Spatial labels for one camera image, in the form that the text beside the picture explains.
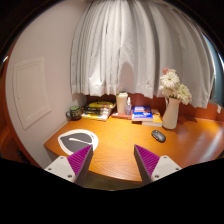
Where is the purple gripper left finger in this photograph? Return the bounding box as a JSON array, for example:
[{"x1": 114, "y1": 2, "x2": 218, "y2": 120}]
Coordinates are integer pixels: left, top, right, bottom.
[{"x1": 44, "y1": 144, "x2": 94, "y2": 187}]

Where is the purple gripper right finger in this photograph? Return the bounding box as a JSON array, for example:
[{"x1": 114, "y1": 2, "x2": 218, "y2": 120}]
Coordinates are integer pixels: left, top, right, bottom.
[{"x1": 133, "y1": 144, "x2": 183, "y2": 185}]

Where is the dark grey computer mouse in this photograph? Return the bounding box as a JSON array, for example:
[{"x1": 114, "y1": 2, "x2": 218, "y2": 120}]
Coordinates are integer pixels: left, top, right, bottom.
[{"x1": 151, "y1": 130, "x2": 166, "y2": 143}]

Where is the yellow and white book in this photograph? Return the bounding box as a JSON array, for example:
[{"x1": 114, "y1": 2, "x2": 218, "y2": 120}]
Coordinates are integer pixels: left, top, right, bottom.
[{"x1": 142, "y1": 112, "x2": 162, "y2": 127}]

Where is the blue book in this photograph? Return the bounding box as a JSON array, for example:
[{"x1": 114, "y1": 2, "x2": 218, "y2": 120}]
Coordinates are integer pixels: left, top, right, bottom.
[{"x1": 132, "y1": 106, "x2": 153, "y2": 121}]

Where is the white ceramic vase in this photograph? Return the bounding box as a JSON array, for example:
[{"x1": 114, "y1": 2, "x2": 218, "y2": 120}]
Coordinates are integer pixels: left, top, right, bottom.
[{"x1": 162, "y1": 98, "x2": 180, "y2": 130}]

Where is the dark green mug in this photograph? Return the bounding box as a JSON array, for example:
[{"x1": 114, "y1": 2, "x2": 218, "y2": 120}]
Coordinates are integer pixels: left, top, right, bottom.
[{"x1": 66, "y1": 106, "x2": 81, "y2": 121}]

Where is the red flat book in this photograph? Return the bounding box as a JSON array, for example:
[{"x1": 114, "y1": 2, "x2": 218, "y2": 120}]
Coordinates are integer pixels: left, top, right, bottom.
[{"x1": 111, "y1": 113, "x2": 132, "y2": 120}]

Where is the stack of books yellow top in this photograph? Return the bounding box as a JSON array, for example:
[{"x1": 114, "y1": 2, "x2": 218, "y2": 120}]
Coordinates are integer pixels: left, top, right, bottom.
[{"x1": 82, "y1": 101, "x2": 116, "y2": 121}]

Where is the clear sanitizer bottle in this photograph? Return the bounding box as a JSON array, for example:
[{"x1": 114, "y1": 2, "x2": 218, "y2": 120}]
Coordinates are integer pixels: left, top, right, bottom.
[{"x1": 125, "y1": 97, "x2": 132, "y2": 115}]

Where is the white cylindrical container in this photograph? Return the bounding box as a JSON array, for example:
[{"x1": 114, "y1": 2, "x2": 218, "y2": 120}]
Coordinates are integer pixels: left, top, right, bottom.
[{"x1": 116, "y1": 92, "x2": 128, "y2": 113}]

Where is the white flower bouquet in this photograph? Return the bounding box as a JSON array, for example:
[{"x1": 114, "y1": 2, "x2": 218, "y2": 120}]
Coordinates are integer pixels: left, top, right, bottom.
[{"x1": 159, "y1": 68, "x2": 192, "y2": 105}]

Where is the white pleated curtain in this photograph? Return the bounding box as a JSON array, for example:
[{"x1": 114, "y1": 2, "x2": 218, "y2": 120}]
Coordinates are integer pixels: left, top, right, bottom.
[{"x1": 71, "y1": 0, "x2": 214, "y2": 108}]

